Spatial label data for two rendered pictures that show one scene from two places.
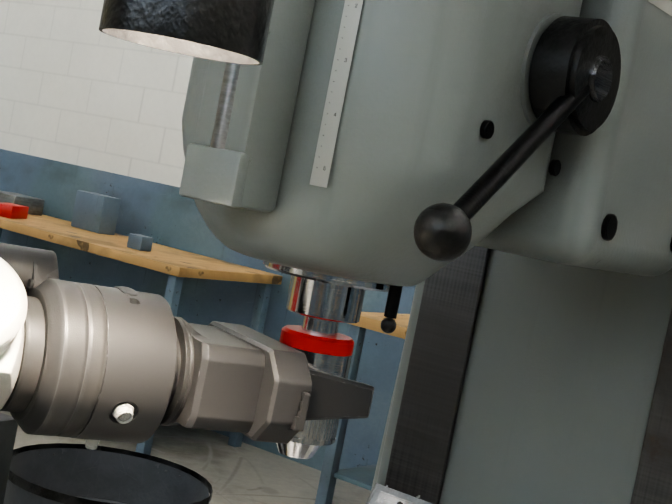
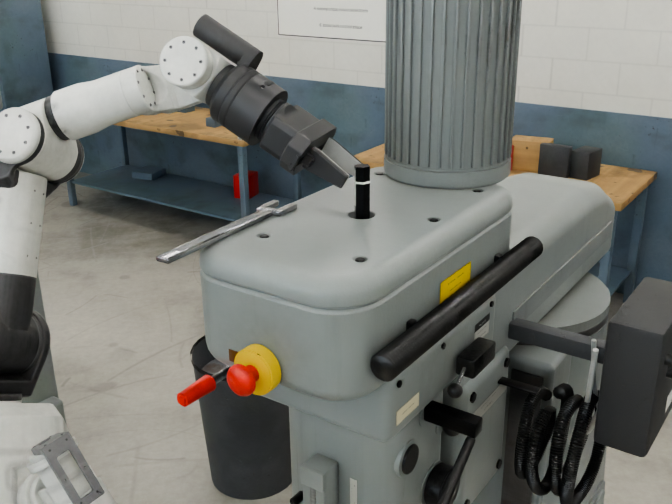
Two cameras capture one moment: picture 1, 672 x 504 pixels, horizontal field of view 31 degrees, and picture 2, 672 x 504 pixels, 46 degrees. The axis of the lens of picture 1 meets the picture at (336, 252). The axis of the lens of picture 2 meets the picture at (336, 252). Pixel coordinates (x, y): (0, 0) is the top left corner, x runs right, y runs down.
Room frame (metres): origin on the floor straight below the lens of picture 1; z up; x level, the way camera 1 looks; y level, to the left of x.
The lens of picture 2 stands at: (-0.26, 0.04, 2.24)
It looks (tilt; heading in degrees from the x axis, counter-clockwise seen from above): 22 degrees down; 0
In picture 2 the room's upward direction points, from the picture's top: 1 degrees counter-clockwise
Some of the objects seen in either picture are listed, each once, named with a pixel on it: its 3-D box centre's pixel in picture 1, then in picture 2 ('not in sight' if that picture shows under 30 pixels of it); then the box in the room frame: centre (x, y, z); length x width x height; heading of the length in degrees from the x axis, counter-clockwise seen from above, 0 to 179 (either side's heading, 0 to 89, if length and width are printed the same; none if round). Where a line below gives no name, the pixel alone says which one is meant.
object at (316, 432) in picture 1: (307, 391); not in sight; (0.76, 0.00, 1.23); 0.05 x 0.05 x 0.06
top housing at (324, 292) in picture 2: not in sight; (367, 265); (0.77, -0.01, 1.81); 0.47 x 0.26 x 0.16; 145
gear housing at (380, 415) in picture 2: not in sight; (377, 339); (0.80, -0.02, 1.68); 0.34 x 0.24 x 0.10; 145
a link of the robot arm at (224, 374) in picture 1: (175, 375); not in sight; (0.72, 0.08, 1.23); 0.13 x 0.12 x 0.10; 30
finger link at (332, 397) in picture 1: (330, 398); not in sight; (0.73, -0.01, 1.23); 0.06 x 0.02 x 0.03; 120
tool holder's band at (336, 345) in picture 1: (317, 340); not in sight; (0.76, 0.00, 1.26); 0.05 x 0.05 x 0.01
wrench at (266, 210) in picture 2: not in sight; (229, 229); (0.70, 0.17, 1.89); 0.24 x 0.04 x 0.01; 147
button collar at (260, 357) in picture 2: not in sight; (257, 369); (0.57, 0.13, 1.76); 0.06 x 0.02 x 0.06; 55
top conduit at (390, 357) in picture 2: not in sight; (467, 297); (0.71, -0.14, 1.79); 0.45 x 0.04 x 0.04; 145
